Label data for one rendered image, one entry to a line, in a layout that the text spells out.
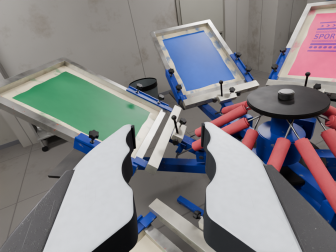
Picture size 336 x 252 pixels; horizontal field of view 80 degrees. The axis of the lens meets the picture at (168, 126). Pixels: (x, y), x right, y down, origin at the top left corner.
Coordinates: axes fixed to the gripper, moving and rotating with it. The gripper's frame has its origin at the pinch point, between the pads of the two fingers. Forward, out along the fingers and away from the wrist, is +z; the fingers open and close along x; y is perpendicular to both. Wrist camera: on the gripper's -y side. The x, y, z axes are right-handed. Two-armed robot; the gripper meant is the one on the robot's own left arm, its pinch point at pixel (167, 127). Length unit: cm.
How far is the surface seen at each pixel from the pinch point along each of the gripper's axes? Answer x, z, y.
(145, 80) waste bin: -40, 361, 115
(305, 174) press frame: 59, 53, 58
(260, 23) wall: 210, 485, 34
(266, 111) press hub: 39, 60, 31
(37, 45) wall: -209, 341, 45
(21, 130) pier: -253, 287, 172
